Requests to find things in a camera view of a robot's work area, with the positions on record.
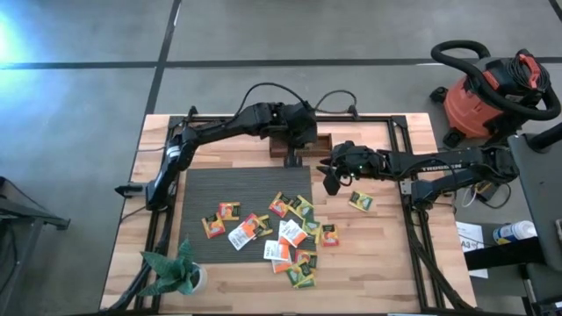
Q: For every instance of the orange black tea packet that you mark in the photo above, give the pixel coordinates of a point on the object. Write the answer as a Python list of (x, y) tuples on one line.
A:
[(329, 235), (279, 204), (306, 258), (213, 226)]

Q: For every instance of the white paper sheet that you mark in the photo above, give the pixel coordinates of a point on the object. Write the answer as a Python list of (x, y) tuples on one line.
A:
[(470, 232)]

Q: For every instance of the green yellow tea packet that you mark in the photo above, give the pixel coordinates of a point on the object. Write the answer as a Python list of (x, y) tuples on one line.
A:
[(361, 201), (307, 285), (301, 207), (312, 227), (300, 275)]

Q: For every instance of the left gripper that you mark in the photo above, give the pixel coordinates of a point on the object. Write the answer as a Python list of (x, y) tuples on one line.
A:
[(303, 127)]

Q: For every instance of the black tube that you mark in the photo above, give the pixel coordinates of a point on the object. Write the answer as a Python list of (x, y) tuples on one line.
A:
[(546, 138)]

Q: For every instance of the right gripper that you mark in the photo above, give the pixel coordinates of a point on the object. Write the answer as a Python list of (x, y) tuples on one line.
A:
[(355, 162)]

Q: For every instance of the brown wooden tea organizer box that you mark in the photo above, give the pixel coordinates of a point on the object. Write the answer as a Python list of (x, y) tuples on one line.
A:
[(276, 153)]

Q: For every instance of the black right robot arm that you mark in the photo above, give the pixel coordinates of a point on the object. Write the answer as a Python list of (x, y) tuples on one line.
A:
[(439, 164)]

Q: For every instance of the yellow black tea packet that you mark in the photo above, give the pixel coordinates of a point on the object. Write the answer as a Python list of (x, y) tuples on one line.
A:
[(265, 225)]

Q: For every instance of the white orange tea packet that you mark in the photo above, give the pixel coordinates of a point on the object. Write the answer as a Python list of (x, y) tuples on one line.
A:
[(283, 226), (295, 234), (241, 235), (281, 266), (276, 251)]

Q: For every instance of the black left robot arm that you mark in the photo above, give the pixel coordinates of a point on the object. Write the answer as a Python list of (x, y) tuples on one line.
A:
[(211, 129)]

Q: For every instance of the orange black shop vacuum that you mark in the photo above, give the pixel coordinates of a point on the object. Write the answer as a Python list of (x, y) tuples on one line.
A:
[(470, 109)]

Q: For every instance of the black aluminium table frame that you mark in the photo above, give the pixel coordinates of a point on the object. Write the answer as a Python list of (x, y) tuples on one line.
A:
[(373, 119)]

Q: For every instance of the white blue spray can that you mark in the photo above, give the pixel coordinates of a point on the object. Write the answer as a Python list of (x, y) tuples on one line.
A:
[(513, 232)]

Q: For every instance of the black cart frame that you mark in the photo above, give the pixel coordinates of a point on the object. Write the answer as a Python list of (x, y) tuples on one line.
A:
[(26, 215)]

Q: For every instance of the black power adapter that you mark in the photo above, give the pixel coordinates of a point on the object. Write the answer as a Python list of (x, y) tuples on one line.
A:
[(485, 191)]

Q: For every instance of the dark grey ribbed placemat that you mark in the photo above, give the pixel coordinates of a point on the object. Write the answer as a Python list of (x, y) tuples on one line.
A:
[(246, 184)]

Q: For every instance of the black side table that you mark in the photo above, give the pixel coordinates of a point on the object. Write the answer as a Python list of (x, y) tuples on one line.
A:
[(542, 197)]

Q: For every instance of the orange yellow tea packet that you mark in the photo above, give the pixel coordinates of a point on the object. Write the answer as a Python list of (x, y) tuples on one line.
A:
[(229, 211)]

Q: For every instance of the orange red tea packet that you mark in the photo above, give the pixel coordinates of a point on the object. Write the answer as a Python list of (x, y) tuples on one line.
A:
[(252, 219)]

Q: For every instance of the green plant in white pot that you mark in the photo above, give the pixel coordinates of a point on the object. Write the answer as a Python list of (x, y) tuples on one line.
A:
[(173, 272)]

